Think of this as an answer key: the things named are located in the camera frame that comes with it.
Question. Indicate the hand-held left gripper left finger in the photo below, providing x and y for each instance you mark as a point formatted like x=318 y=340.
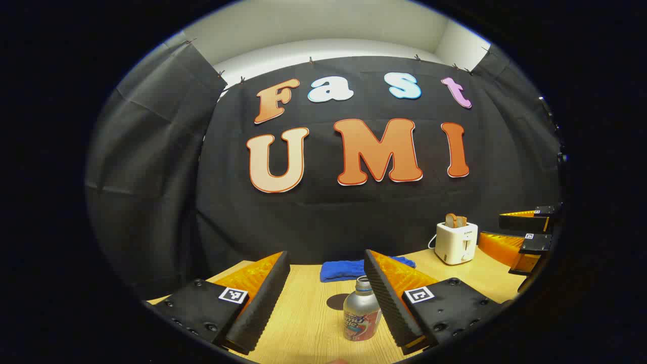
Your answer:
x=265 y=303

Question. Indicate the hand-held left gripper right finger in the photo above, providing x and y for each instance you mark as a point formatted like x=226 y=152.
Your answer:
x=384 y=298

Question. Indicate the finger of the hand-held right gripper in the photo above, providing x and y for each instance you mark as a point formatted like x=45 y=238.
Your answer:
x=520 y=223
x=536 y=243

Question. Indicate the silver water bottle red label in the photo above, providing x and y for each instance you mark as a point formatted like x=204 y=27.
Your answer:
x=360 y=313

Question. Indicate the dark round coaster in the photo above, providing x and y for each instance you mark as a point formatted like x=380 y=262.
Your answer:
x=335 y=302

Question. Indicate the blue towel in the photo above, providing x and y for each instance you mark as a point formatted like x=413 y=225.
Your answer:
x=343 y=269

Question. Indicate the toast slice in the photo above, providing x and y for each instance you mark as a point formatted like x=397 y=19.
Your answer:
x=451 y=221
x=462 y=222

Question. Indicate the white toaster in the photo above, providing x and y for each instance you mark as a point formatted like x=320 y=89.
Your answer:
x=455 y=245

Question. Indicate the black backdrop cloth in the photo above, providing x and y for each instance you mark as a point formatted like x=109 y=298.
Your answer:
x=354 y=217

